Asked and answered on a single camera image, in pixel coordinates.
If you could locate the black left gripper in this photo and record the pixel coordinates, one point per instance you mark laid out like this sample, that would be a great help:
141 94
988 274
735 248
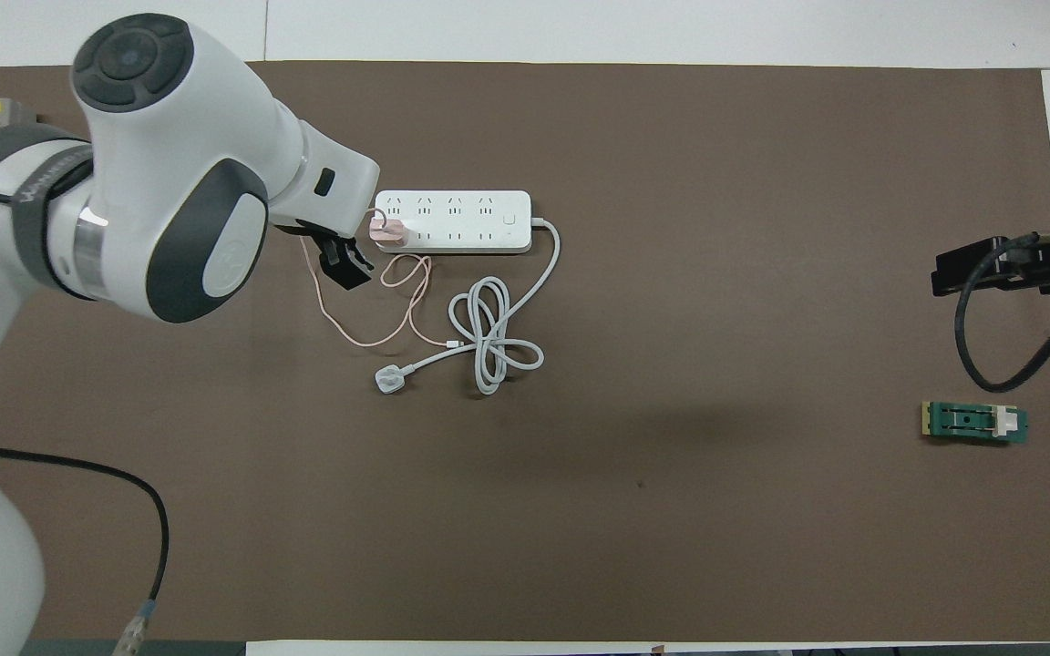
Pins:
324 231

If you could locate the pink charger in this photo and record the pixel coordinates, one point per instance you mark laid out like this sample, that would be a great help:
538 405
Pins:
390 232

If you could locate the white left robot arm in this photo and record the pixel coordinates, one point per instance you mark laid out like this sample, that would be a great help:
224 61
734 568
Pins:
169 182

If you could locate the white power strip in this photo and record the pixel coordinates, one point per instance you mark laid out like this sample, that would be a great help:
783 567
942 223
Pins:
461 223

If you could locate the white three-pin plug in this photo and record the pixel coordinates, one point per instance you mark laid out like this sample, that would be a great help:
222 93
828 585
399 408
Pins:
391 379

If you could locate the brown table mat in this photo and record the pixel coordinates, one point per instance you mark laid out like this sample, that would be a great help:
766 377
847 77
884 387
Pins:
671 510

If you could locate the green knife switch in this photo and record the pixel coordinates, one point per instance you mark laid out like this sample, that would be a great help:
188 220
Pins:
972 423

